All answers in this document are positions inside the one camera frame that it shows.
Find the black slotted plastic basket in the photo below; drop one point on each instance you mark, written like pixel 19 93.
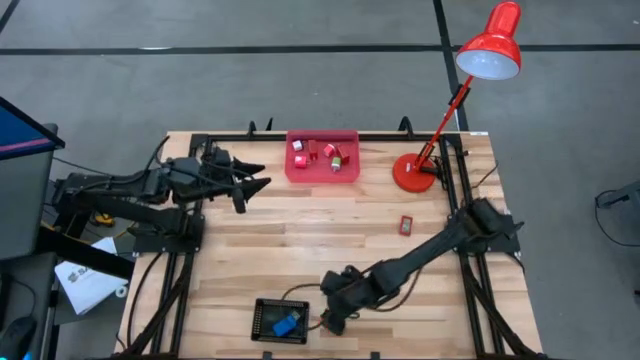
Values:
pixel 256 320

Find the blue plastic box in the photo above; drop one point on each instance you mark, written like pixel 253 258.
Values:
pixel 284 326

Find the dark computer monitor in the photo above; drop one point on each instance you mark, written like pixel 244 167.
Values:
pixel 20 135

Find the red desk lamp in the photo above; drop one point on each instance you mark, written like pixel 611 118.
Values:
pixel 492 35

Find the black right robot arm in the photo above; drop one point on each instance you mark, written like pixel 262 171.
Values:
pixel 425 250

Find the pink translucent plastic tray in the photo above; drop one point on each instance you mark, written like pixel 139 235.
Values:
pixel 320 175

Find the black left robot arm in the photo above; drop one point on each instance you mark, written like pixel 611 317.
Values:
pixel 125 210

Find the white printed paper sheet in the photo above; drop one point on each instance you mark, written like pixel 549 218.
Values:
pixel 85 285

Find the white tape roll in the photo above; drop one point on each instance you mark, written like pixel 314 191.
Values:
pixel 121 292

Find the grey cabinet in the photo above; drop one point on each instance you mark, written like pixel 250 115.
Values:
pixel 25 210

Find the yellow black plug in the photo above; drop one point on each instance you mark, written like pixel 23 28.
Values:
pixel 105 219

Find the black aluminium table frame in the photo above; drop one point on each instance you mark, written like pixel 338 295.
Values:
pixel 380 136

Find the black computer mouse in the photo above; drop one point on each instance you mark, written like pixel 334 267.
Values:
pixel 15 340

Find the red box with grey window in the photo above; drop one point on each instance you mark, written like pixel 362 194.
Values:
pixel 405 225

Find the small pink white item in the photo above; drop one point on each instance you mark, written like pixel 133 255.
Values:
pixel 300 161

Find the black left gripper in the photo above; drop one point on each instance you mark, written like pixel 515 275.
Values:
pixel 212 175

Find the small green white cylinder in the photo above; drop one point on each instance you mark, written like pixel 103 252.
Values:
pixel 336 163

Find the small red white cube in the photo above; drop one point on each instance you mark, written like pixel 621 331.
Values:
pixel 329 150

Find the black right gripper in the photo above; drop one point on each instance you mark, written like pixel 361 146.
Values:
pixel 342 292

